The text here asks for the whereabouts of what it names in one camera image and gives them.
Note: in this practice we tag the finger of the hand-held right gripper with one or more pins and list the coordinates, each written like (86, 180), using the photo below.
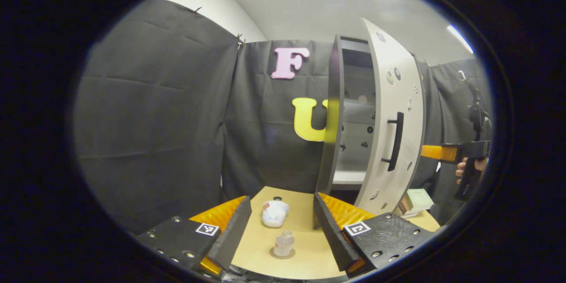
(437, 152)

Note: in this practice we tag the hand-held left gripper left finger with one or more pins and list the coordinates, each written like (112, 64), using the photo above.
(232, 234)

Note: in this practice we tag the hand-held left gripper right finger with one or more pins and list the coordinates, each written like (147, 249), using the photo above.
(331, 234)

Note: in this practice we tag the beige cabinet door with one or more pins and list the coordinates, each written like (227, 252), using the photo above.
(413, 132)

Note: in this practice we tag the round brown coaster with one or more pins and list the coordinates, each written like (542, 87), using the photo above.
(292, 254)

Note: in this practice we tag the clear plastic bottle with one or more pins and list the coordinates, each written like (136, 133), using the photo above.
(284, 243)

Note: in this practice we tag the grey cabinet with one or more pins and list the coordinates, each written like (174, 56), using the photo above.
(331, 163)

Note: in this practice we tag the white rounded container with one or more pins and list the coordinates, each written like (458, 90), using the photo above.
(274, 214)

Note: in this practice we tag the grey book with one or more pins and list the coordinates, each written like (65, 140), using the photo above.
(411, 214)

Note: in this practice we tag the black backdrop cloth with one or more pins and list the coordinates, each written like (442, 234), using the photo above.
(154, 119)

